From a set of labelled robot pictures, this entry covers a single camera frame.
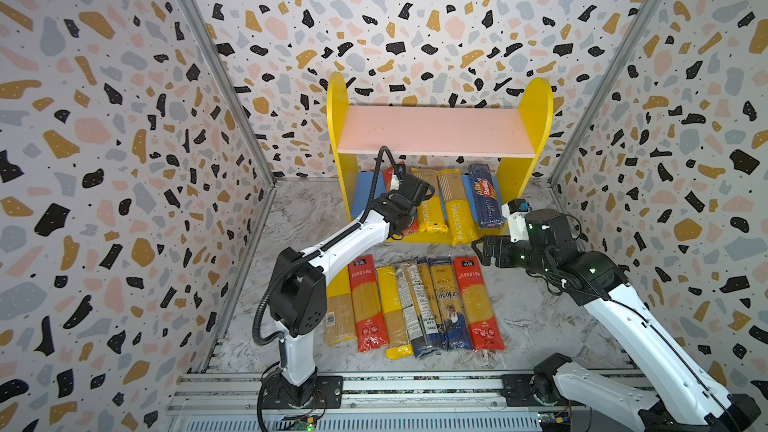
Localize left black corrugated cable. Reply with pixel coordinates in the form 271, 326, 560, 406
251, 145, 404, 432

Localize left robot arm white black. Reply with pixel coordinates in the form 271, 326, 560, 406
252, 173, 437, 407

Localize blue yellow spaghetti bag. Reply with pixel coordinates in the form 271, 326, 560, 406
417, 259, 447, 350

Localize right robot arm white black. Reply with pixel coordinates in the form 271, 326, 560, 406
472, 200, 760, 431

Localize clear label spaghetti bag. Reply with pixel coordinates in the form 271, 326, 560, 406
395, 261, 442, 358

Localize yellow shelf pink blue boards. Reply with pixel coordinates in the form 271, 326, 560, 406
326, 72, 554, 219

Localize red yellow spaghetti bag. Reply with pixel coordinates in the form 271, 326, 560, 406
381, 163, 421, 240

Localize red spaghetti bag left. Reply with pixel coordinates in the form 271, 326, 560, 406
348, 255, 389, 353

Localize blue Barilla spaghetti box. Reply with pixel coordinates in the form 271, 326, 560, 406
468, 163, 504, 230

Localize red spaghetti bag right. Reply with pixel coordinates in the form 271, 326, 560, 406
453, 257, 505, 351

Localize yellow clear spaghetti bag leftmost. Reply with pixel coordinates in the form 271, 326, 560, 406
325, 267, 356, 345

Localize metal base rail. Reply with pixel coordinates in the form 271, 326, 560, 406
164, 368, 676, 432

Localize blue portrait spaghetti bag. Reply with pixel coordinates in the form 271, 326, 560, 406
428, 258, 474, 350

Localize yellow Pastatime bag large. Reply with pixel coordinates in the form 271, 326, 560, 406
411, 168, 449, 233

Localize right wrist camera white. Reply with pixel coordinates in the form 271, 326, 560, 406
501, 198, 531, 228

